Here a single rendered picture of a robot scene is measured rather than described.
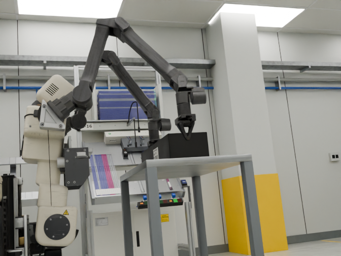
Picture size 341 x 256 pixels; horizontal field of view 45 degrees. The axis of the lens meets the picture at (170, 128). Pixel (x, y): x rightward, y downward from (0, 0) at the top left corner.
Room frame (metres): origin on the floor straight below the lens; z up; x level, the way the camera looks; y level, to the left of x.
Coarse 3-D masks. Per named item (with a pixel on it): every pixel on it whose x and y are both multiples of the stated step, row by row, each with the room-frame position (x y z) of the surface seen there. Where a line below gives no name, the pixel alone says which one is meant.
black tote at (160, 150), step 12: (204, 132) 1.73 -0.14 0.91; (156, 144) 1.89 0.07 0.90; (168, 144) 1.69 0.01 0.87; (180, 144) 1.70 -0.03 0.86; (192, 144) 1.71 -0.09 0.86; (204, 144) 1.73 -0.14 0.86; (144, 156) 2.16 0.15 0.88; (156, 156) 1.90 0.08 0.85; (168, 156) 1.71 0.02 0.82; (180, 156) 1.70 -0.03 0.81; (192, 156) 1.71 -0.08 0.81
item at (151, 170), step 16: (160, 160) 1.61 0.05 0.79; (176, 160) 1.63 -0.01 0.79; (192, 160) 1.65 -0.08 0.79; (208, 160) 1.66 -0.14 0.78; (224, 160) 1.68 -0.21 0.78; (240, 160) 1.70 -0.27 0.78; (128, 176) 1.99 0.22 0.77; (144, 176) 2.02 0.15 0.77; (160, 176) 2.12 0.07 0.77; (176, 176) 2.22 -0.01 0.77; (192, 176) 2.34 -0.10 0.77; (128, 192) 2.24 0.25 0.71; (128, 208) 2.23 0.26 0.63; (256, 208) 1.72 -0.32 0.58; (128, 224) 2.23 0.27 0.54; (160, 224) 1.60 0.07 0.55; (256, 224) 1.71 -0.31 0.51; (128, 240) 2.23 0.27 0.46; (160, 240) 1.60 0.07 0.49; (256, 240) 1.71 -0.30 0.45
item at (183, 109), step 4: (180, 104) 1.69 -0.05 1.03; (184, 104) 1.68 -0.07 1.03; (188, 104) 1.69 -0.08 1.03; (180, 108) 1.69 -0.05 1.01; (184, 108) 1.68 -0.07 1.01; (188, 108) 1.69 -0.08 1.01; (180, 112) 1.69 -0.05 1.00; (184, 112) 1.68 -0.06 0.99; (188, 112) 1.69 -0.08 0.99; (180, 116) 1.67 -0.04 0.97; (184, 116) 1.66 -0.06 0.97; (188, 116) 1.68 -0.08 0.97; (192, 116) 1.67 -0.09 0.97
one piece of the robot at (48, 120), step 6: (42, 102) 1.59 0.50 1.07; (42, 108) 1.59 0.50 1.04; (48, 108) 1.60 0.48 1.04; (42, 114) 1.59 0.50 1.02; (48, 114) 1.60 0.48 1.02; (54, 114) 1.60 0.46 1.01; (42, 120) 1.59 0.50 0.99; (48, 120) 1.60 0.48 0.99; (54, 120) 1.60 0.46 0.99; (60, 120) 1.61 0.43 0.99; (42, 126) 1.59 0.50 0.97; (48, 126) 1.59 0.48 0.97; (54, 126) 1.60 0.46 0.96; (60, 126) 1.61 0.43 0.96
